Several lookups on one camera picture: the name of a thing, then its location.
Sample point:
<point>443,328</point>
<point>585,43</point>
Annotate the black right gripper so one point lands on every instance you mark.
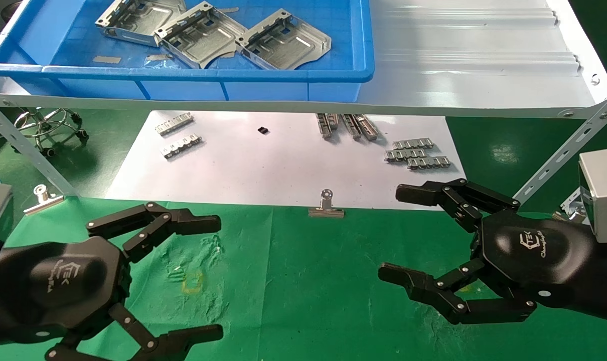
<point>539,255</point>

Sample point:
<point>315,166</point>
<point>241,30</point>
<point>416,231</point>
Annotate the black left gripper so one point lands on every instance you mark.
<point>57,286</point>

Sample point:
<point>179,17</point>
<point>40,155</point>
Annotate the stamped sheet metal bracket part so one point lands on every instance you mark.
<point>203,37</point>
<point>133,20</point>
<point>288,45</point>

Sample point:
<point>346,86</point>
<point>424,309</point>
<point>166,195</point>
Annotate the small notched metal strip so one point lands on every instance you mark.
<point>405,155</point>
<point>173,123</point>
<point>181,146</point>
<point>429,163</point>
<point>413,144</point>

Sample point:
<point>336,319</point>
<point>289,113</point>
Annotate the green table cloth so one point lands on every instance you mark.
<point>303,281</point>

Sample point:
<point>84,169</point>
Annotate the white paper sheet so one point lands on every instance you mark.
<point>273,165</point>

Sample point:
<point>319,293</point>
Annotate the white metal shelf deck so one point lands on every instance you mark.
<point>459,55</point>

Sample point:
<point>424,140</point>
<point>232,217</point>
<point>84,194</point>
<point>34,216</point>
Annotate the metal stool base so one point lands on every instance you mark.
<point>46,123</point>

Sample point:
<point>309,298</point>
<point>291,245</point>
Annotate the blue plastic bin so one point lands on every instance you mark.
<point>293,75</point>

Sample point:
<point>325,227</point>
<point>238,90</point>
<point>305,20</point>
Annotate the short metal rail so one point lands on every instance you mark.
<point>324,126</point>
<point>367,127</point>
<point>351,127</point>
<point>334,121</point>

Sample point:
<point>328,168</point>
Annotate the perforated grey shelf post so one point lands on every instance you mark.
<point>32,150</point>
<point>564,153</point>

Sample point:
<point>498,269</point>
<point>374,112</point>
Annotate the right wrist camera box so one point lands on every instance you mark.
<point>604,195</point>

